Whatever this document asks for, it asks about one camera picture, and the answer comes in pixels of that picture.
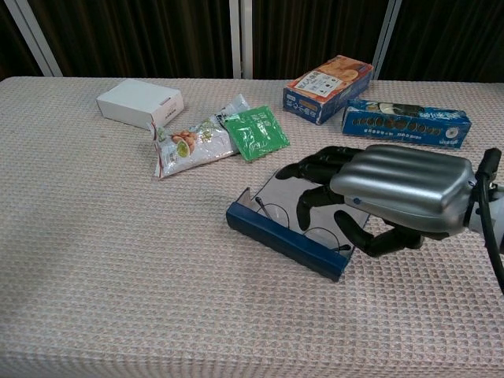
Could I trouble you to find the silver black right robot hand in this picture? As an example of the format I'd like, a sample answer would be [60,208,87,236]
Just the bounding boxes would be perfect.
[275,144,477,259]

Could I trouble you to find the navy blue glasses case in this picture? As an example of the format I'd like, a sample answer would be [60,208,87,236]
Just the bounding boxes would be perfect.
[225,165,371,283]

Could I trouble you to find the thin metal frame eyeglasses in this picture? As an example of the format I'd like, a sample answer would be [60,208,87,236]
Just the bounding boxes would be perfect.
[254,196,353,253]

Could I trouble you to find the long blue cookie box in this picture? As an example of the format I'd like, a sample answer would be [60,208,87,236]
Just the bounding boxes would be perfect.
[341,98,473,150]

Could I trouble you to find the orange and blue biscuit box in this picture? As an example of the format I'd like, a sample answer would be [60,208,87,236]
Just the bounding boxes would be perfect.
[282,54,375,126]

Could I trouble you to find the white cardboard box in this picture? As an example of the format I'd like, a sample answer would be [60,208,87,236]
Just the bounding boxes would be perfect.
[95,77,185,131]

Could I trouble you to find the green sachet packet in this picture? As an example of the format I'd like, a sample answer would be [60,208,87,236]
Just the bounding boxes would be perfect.
[222,104,291,164]

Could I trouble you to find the white snack bag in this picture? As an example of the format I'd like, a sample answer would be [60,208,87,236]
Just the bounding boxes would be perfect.
[147,93,251,180]

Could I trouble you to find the pink waffle tablecloth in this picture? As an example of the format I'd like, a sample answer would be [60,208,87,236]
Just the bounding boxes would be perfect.
[0,76,504,378]

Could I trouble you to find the dark brown curtain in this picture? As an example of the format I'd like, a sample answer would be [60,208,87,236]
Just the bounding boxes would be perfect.
[0,0,504,86]

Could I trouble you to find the white metal frame post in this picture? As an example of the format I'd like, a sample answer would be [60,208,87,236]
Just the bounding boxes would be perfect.
[3,0,63,78]
[372,0,402,80]
[229,0,242,79]
[240,0,254,79]

